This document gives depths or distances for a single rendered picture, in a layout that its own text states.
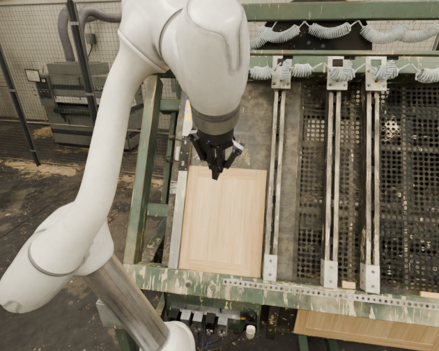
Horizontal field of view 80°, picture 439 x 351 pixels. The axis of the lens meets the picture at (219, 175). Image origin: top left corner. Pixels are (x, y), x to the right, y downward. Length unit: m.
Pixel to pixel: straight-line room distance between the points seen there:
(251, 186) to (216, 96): 1.07
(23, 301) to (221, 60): 0.58
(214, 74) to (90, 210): 0.32
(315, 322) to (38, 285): 1.67
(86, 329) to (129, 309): 1.66
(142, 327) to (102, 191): 0.55
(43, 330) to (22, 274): 2.07
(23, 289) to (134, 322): 0.39
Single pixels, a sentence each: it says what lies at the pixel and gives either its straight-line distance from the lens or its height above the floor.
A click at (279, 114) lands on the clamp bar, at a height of 1.62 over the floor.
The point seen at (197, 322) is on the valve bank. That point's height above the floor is 0.75.
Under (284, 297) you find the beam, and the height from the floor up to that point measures 0.85.
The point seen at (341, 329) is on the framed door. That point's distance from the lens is 2.07.
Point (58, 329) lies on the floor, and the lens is 2.65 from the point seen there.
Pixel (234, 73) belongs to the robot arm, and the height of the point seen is 1.94.
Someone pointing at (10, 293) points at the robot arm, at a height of 1.54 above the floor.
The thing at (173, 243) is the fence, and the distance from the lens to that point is 1.47.
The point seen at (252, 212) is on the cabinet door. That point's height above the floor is 1.16.
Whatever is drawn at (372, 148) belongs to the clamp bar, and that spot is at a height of 1.48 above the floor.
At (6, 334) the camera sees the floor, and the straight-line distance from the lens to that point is 2.82.
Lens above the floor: 1.97
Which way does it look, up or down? 27 degrees down
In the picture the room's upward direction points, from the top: straight up
